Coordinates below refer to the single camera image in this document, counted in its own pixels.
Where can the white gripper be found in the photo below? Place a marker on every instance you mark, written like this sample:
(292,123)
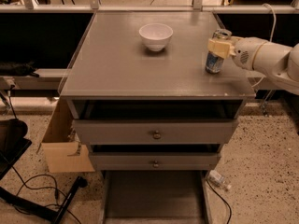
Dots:
(244,54)

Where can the redbull can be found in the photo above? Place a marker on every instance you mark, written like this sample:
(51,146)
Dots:
(214,61)

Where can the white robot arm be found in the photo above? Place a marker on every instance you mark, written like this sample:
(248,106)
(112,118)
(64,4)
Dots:
(279,63)

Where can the grey drawer cabinet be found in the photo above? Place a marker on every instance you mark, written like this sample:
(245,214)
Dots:
(113,64)

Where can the grey top drawer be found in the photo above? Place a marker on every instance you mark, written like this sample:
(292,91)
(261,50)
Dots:
(111,122)

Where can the grey drawer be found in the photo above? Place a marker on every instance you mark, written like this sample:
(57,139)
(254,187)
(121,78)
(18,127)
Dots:
(111,122)
(154,157)
(155,197)

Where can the grey middle drawer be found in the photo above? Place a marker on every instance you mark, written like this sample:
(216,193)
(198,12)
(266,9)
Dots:
(154,157)

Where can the grey bottom drawer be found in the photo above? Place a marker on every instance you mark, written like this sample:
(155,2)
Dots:
(155,197)

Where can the white ceramic bowl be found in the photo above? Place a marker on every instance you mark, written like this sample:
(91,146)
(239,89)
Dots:
(155,36)

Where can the cardboard box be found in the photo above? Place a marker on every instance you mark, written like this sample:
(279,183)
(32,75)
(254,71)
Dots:
(63,151)

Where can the aluminium frame rail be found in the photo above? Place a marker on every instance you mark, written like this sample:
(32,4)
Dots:
(149,7)

